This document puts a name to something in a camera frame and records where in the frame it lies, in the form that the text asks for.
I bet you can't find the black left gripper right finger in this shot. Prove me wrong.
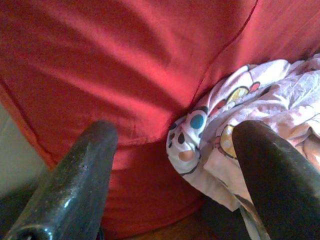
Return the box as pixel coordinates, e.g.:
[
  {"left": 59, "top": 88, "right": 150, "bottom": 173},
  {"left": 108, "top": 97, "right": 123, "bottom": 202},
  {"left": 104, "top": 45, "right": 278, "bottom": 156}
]
[{"left": 231, "top": 119, "right": 320, "bottom": 240}]

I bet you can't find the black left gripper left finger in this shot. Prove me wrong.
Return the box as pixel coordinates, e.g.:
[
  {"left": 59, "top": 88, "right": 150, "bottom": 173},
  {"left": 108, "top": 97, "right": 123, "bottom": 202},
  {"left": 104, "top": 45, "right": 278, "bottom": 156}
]
[{"left": 3, "top": 120, "right": 119, "bottom": 240}]

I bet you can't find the pink cartoon print blanket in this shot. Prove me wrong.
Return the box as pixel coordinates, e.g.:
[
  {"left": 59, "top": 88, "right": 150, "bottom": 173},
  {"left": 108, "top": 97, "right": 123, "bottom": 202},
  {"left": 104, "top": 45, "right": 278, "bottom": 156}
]
[{"left": 166, "top": 53, "right": 320, "bottom": 240}]

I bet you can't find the large red covered mattress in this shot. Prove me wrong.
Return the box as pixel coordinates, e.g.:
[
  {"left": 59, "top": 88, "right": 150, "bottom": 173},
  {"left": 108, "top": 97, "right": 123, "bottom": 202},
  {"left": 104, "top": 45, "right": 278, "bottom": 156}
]
[{"left": 0, "top": 0, "right": 320, "bottom": 240}]

